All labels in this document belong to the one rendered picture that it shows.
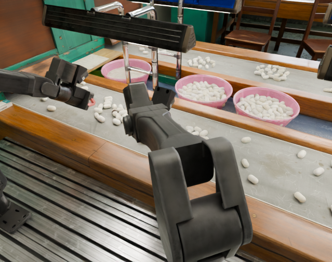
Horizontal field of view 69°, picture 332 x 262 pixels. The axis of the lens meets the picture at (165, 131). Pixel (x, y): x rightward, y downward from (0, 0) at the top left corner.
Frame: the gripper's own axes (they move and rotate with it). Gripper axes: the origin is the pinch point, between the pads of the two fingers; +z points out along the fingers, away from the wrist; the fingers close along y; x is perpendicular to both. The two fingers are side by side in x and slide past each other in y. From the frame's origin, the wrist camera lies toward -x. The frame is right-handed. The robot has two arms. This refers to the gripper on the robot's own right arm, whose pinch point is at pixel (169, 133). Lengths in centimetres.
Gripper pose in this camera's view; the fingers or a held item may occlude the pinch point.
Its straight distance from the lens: 71.0
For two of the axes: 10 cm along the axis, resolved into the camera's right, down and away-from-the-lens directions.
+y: -8.9, -3.0, 3.5
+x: -3.0, 9.5, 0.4
